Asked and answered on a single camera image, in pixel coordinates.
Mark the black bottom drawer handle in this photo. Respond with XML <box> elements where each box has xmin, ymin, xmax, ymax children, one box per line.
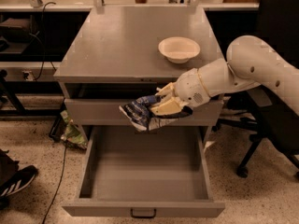
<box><xmin>130</xmin><ymin>208</ymin><xmax>157</xmax><ymax>219</ymax></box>

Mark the black white-striped sneaker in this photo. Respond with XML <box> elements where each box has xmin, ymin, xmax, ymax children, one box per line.
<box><xmin>0</xmin><ymin>165</ymin><xmax>38</xmax><ymax>198</ymax></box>

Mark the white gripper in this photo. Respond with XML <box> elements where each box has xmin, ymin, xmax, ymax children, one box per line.
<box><xmin>149</xmin><ymin>68</ymin><xmax>210</xmax><ymax>116</ymax></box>

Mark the blue chip bag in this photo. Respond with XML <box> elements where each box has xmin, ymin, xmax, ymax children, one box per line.
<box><xmin>119</xmin><ymin>95</ymin><xmax>193</xmax><ymax>132</ymax></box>

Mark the black floor cable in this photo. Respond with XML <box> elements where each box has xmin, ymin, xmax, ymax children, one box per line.
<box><xmin>41</xmin><ymin>142</ymin><xmax>69</xmax><ymax>224</ymax></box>

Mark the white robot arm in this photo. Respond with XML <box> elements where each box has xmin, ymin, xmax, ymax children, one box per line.
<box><xmin>149</xmin><ymin>35</ymin><xmax>299</xmax><ymax>116</ymax></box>

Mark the open grey bottom drawer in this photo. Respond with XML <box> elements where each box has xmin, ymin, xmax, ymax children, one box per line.
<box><xmin>63</xmin><ymin>126</ymin><xmax>225</xmax><ymax>217</ymax></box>

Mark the grey drawer cabinet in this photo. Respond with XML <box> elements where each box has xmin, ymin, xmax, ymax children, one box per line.
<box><xmin>54</xmin><ymin>5</ymin><xmax>223</xmax><ymax>140</ymax></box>

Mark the wall power outlet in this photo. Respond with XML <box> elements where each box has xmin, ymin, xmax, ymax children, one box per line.
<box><xmin>22</xmin><ymin>71</ymin><xmax>35</xmax><ymax>81</ymax></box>

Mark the green snack bag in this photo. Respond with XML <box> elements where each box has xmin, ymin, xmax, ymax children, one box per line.
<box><xmin>60</xmin><ymin>110</ymin><xmax>87</xmax><ymax>150</ymax></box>

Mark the black hanging cable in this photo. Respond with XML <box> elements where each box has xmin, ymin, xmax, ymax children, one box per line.
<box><xmin>29</xmin><ymin>1</ymin><xmax>58</xmax><ymax>81</ymax></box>

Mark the white paper bowl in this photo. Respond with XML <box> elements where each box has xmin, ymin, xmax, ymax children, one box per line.
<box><xmin>158</xmin><ymin>36</ymin><xmax>201</xmax><ymax>63</ymax></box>

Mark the black office chair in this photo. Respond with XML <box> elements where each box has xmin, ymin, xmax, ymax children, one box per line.
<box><xmin>221</xmin><ymin>0</ymin><xmax>299</xmax><ymax>178</ymax></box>

